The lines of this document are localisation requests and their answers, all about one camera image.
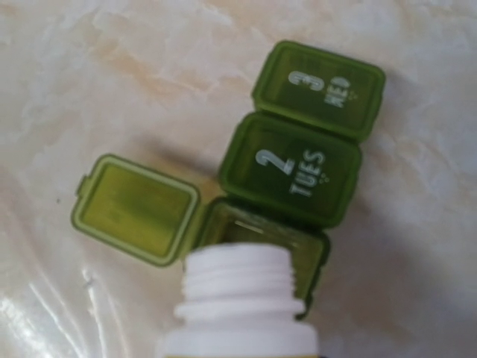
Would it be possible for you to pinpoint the green weekly pill organizer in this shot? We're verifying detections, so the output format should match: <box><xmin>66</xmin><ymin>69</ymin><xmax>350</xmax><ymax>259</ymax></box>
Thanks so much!
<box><xmin>71</xmin><ymin>40</ymin><xmax>386</xmax><ymax>307</ymax></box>

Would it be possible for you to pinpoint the white pill bottle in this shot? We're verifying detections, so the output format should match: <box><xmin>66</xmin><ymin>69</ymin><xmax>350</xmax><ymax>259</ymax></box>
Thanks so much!
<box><xmin>157</xmin><ymin>243</ymin><xmax>320</xmax><ymax>357</ymax></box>

